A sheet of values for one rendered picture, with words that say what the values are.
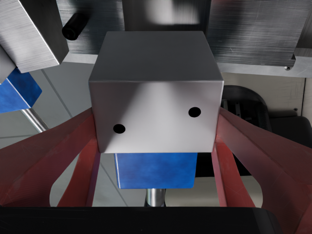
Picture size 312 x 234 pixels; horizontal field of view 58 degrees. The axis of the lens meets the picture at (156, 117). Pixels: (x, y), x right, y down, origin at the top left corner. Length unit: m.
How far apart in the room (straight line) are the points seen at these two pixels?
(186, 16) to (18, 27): 0.14
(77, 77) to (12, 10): 1.19
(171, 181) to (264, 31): 0.11
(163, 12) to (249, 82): 0.79
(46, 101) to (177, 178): 1.50
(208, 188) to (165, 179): 0.38
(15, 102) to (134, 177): 0.19
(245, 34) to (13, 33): 0.19
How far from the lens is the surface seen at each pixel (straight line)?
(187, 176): 0.15
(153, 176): 0.15
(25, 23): 0.26
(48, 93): 1.59
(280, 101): 1.05
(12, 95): 0.30
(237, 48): 0.19
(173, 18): 0.21
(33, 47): 0.27
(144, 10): 0.21
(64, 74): 1.46
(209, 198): 0.52
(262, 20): 0.19
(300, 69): 0.32
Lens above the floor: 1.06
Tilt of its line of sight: 45 degrees down
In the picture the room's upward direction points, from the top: 169 degrees counter-clockwise
